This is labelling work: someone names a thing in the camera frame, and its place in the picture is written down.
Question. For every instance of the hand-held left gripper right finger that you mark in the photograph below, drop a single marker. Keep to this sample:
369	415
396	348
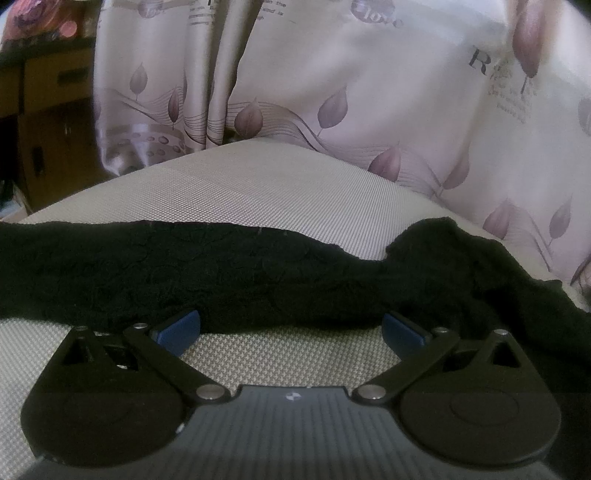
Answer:
400	336

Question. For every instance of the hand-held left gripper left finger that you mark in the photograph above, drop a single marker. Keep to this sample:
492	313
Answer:
179	330

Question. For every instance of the black knit garment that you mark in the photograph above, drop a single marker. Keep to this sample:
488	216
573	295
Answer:
194	277

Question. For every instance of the beige woven mat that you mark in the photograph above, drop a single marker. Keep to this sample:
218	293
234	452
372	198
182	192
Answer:
258	194

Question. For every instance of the wooden cabinet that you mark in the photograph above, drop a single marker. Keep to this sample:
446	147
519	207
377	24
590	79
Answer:
57	120

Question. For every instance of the leaf print curtain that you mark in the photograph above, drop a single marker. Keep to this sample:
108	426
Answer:
369	78

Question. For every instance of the pink patterned cloth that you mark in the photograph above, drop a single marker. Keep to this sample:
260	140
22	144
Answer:
46	21

